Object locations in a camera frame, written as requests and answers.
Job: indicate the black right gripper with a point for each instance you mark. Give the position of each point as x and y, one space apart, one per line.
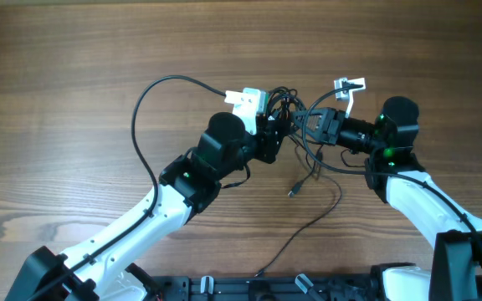
329 114

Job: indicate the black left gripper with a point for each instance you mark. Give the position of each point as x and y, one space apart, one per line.
268 145

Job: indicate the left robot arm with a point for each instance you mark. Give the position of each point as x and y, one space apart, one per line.
102 267

